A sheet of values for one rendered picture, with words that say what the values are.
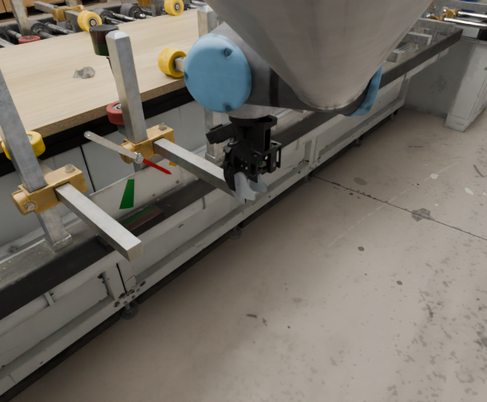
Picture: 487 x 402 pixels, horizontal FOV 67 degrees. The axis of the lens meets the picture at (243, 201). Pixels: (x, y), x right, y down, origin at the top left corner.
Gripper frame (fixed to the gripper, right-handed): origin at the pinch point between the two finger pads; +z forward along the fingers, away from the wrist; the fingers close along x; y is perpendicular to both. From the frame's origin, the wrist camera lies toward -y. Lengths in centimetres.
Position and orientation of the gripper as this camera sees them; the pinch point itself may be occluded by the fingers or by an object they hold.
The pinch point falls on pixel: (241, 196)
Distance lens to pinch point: 78.1
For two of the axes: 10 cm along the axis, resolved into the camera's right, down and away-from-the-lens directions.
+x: 6.8, -4.6, 5.8
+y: 7.4, 4.1, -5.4
